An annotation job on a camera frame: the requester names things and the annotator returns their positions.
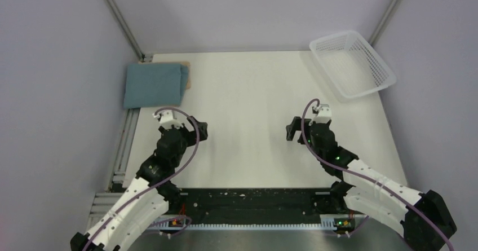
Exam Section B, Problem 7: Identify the blue-grey t-shirt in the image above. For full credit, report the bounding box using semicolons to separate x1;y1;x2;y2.
123;63;189;109

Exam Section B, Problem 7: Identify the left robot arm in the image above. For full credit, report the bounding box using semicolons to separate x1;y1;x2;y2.
70;112;208;250

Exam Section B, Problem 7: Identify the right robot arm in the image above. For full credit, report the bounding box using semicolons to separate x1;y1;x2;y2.
286;116;457;250

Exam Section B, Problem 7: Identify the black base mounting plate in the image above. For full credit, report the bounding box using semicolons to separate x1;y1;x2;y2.
168;188;349;225

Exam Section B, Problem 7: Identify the white plastic mesh basket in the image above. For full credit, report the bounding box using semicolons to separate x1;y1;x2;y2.
309;30;397;102

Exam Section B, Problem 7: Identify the folded tan t-shirt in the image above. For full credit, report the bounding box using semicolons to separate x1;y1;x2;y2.
140;60;192;90

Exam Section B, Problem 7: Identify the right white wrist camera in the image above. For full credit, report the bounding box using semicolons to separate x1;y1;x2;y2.
310;104;332;125

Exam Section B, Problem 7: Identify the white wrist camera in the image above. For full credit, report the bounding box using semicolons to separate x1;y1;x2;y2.
310;104;332;125
153;109;183;129

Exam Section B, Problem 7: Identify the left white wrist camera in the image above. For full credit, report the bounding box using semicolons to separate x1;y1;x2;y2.
153;109;183;129

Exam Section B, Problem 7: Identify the left side aluminium rail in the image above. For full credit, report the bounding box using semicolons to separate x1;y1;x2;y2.
106;108;140;192

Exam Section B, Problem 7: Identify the white cable duct strip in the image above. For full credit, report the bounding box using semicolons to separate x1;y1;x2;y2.
147;217;355;231

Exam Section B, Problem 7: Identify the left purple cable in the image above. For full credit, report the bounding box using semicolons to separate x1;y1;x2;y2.
81;107;201;251

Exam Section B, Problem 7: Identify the purple cable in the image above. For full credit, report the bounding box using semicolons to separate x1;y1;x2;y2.
300;98;457;251
81;107;201;251

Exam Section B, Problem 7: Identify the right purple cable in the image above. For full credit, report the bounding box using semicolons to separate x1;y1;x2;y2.
300;98;457;251

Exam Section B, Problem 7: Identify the left rear aluminium post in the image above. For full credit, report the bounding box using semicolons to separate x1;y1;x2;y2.
104;0;145;62

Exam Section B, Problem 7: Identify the aluminium post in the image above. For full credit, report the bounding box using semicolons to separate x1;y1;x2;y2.
368;0;402;47
104;0;145;62

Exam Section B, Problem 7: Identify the right rear aluminium post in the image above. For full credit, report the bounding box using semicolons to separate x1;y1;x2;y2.
368;0;402;47

